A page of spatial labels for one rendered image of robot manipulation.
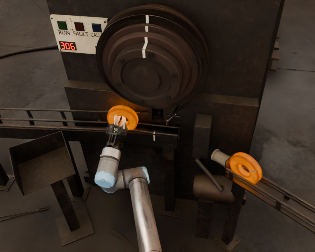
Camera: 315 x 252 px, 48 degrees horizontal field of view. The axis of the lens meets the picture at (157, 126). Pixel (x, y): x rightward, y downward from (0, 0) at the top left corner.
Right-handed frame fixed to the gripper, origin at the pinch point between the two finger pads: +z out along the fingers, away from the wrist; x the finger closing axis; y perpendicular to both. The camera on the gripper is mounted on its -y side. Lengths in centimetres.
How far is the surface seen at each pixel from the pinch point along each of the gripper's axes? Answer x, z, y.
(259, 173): -67, -23, 3
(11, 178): 90, -19, -72
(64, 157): 27.5, -22.1, -9.6
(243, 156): -60, -17, 6
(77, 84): 24.6, 10.8, 8.6
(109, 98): 7.3, 6.9, 4.5
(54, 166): 30.7, -27.7, -8.6
